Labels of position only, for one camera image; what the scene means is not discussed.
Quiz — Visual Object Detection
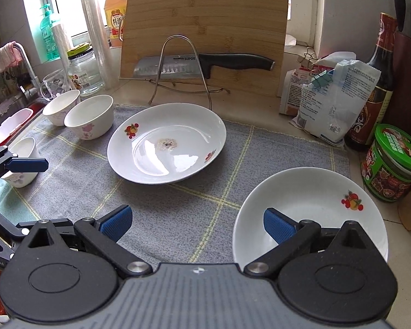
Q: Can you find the dark red knife block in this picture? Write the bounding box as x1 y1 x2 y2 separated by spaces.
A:
384 31 411 134

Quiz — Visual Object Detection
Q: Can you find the metal binder clip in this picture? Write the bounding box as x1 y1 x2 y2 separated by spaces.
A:
299 46 318 72

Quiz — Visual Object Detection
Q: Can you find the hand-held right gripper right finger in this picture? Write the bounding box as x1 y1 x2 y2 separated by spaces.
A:
243 207 375 278

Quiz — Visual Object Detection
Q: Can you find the orange and white bag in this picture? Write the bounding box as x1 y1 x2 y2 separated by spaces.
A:
279 51 357 117

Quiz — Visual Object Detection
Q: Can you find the red and white basin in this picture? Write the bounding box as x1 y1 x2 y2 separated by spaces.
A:
0 108 34 146

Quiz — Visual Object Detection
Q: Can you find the metal wire rack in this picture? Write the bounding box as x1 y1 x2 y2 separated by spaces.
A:
149 35 231 110

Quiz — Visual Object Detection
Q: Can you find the pink cloth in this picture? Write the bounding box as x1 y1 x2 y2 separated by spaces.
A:
0 41 21 72

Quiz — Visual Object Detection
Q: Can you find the grey checked mat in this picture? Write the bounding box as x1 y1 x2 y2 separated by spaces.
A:
0 103 350 264

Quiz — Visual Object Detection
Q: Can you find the black-handled kitchen knife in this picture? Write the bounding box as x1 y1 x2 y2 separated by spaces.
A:
133 53 275 79

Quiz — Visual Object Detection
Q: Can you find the orange cooking wine jug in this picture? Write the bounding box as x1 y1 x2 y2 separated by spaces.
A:
104 0 129 49

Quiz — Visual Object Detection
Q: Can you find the metal faucet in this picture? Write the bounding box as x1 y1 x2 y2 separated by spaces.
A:
12 43 43 100

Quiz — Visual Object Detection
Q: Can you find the white printed bag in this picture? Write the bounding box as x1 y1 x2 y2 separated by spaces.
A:
291 59 382 146

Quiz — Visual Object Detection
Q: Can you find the tall plastic wrap roll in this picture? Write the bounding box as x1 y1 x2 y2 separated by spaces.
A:
80 0 119 88

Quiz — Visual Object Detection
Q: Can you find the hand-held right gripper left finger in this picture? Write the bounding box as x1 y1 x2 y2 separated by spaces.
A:
19 205 155 279

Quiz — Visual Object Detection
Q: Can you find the glass jar green lid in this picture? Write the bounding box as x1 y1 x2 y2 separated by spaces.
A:
67 42 105 97

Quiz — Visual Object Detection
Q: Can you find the green dish soap bottle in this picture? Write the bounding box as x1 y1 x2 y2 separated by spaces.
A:
39 3 60 61

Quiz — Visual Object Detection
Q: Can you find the white flower-print plate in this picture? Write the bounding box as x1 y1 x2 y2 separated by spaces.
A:
107 103 227 185
232 167 388 271

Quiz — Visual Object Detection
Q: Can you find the dark soy sauce bottle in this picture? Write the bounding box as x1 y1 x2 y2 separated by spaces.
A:
344 13 398 152

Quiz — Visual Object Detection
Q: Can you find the green-lid sauce tub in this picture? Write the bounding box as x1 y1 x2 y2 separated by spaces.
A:
361 123 411 203

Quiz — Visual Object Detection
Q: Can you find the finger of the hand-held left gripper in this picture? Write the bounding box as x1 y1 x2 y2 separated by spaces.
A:
0 200 74 240
0 146 49 192

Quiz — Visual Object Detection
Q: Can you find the clear glass mug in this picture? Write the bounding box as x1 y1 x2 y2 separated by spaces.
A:
40 69 71 101

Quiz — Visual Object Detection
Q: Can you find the white pink-flower bowl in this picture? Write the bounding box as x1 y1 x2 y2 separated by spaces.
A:
64 95 114 140
2 137 39 188
42 90 81 126

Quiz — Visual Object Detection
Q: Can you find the steel sink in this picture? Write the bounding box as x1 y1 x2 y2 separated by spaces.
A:
0 96 52 138

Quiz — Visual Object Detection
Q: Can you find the bamboo cutting board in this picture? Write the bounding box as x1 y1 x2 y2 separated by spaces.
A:
119 0 291 98

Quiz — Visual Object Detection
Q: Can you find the black knife handle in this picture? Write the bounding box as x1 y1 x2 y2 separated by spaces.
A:
392 0 406 33

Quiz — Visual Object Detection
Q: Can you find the paper towel roll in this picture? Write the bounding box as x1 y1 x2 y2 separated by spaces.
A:
51 22 74 76

